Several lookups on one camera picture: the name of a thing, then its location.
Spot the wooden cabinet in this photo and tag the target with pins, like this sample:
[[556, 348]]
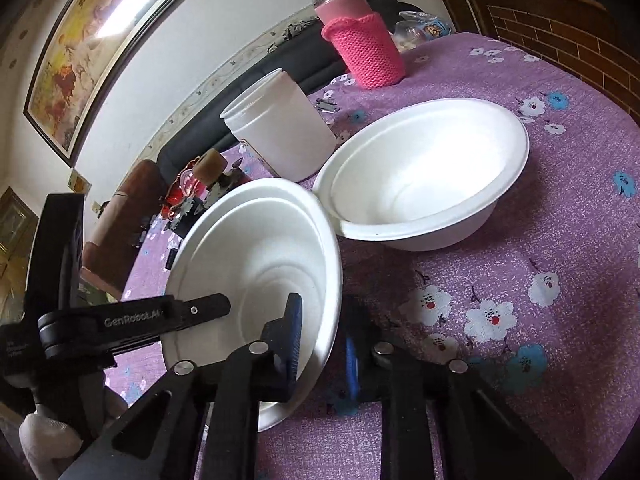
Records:
[[550, 35]]

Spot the brown chair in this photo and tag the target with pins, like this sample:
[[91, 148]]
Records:
[[125, 220]]

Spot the red gold-rimmed plate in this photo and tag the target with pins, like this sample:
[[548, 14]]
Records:
[[175, 195]]

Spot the framed wall painting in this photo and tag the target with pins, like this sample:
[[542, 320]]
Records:
[[90, 45]]

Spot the purple floral tablecloth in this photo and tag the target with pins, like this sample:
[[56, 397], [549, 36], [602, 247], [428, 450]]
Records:
[[500, 210]]

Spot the dark jar with wooden lid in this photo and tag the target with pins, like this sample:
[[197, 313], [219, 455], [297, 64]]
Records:
[[210, 165]]

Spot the large white foam bowl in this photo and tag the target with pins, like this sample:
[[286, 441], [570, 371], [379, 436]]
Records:
[[425, 175]]

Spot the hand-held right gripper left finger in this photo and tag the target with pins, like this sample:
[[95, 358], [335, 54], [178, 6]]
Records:
[[292, 340]]

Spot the black leather sofa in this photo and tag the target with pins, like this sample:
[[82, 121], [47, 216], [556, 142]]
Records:
[[305, 62]]

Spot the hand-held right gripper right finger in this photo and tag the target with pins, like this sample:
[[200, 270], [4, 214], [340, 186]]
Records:
[[352, 365]]

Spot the clear plastic bag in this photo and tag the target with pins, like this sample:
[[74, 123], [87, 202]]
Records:
[[425, 30]]

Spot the person's left hand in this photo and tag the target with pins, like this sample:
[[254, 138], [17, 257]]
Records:
[[47, 445]]

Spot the small white foam bowl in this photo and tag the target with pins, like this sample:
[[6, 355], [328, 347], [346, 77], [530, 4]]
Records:
[[260, 260]]

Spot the wall switch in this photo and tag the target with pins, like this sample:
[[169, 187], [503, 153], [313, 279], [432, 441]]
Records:
[[100, 207]]

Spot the small wall plaque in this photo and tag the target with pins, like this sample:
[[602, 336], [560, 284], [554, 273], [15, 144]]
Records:
[[79, 181]]

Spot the white plastic jar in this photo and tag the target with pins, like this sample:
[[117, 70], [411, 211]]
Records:
[[280, 130]]

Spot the pink bottle with knit sleeve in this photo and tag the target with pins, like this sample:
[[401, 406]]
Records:
[[365, 45]]

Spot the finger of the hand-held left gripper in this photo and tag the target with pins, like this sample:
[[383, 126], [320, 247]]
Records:
[[135, 320]]

